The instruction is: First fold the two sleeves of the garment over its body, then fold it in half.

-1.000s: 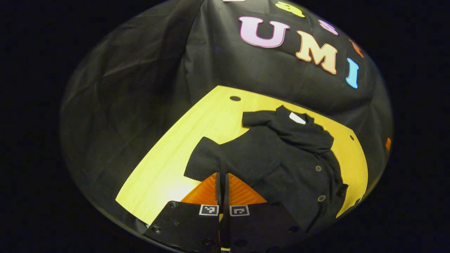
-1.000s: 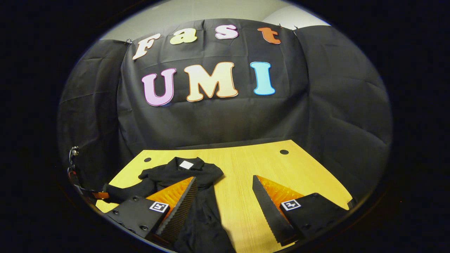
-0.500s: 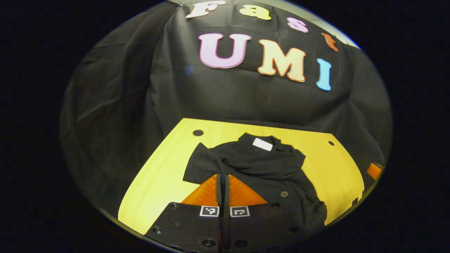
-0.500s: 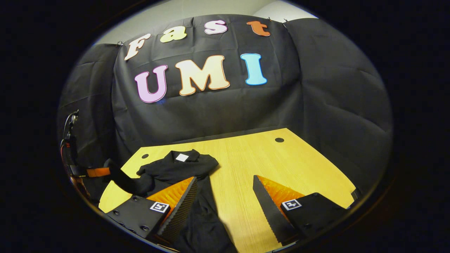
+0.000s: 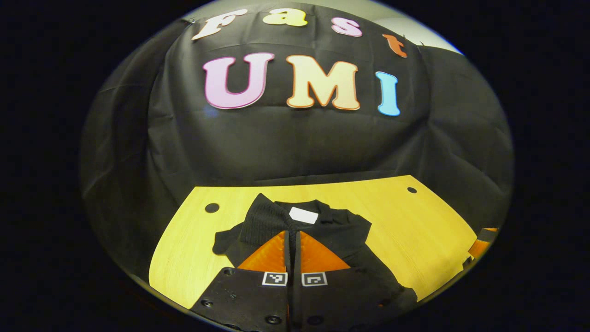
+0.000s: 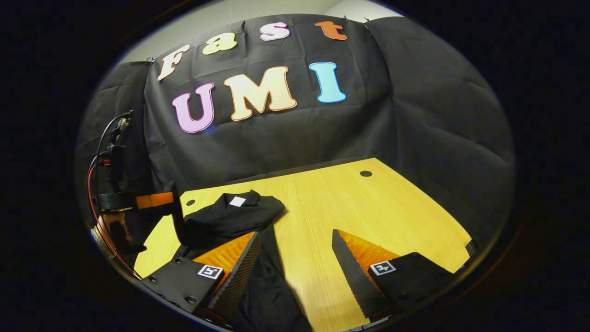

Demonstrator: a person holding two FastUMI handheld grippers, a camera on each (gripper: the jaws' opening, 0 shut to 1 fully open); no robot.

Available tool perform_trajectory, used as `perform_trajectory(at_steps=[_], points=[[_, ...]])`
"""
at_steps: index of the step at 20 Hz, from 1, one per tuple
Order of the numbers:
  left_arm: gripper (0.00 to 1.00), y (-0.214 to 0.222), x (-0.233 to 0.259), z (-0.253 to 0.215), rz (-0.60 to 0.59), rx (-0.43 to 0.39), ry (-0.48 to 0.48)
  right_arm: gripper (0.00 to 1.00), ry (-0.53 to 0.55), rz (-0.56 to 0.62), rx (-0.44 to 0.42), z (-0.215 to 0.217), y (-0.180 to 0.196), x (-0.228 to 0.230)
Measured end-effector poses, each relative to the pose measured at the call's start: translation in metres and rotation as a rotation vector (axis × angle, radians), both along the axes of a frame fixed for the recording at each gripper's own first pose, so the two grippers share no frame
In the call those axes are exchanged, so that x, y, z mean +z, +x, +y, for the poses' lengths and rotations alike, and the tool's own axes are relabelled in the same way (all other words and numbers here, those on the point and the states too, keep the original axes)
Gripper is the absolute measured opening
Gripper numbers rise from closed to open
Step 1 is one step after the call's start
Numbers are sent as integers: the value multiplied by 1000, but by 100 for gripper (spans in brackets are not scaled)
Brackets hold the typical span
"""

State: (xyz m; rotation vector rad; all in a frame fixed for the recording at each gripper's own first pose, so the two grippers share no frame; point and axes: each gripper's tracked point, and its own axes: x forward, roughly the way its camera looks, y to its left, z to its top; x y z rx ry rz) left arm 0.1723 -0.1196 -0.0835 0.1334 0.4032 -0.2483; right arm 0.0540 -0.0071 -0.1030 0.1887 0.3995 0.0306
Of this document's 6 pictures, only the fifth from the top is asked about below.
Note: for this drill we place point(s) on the black knit cardigan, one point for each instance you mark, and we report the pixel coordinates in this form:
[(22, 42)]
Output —
[(267, 221)]

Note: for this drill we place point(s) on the black backdrop cloth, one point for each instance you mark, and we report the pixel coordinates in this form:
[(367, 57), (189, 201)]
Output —
[(299, 147)]

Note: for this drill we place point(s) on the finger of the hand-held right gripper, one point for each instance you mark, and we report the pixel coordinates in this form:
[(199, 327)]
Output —
[(479, 249)]

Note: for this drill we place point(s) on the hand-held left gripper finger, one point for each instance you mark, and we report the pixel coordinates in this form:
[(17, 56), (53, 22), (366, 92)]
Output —
[(297, 258), (287, 258)]

